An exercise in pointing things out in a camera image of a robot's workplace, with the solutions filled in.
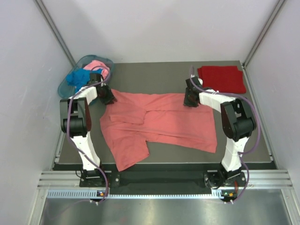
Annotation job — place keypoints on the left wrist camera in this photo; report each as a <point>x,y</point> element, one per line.
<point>96,80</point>

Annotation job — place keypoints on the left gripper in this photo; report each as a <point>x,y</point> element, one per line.
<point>108,100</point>

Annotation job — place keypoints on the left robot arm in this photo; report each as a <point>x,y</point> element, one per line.
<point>76,123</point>

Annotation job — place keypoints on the light pink t-shirt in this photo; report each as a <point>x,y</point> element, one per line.
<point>97,65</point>

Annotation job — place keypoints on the blue t-shirt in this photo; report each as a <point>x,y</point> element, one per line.
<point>78,78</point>

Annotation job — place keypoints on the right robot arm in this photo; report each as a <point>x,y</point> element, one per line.
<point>238,123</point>

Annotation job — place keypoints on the left aluminium corner post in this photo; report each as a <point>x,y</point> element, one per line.
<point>49,20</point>

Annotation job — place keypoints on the aluminium corner post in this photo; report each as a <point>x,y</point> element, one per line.
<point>49,20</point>
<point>266,27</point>

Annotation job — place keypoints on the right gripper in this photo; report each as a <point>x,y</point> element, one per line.
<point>187,102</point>

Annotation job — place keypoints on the slotted cable duct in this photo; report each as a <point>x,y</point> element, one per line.
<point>98,193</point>

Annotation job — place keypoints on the right aluminium corner post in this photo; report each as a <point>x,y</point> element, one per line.
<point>266,27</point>

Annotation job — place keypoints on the folded red t-shirt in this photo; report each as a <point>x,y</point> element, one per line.
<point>227,79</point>

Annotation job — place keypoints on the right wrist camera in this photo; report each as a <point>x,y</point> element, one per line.
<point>193,83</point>

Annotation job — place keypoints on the teal plastic basket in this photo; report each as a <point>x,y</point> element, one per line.
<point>66,91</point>

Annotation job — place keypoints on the salmon pink t-shirt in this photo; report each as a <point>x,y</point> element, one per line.
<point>135,119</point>

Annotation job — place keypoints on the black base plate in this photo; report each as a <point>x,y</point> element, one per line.
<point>166,178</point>

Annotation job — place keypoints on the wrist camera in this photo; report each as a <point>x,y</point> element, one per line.
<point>193,83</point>
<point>96,80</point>

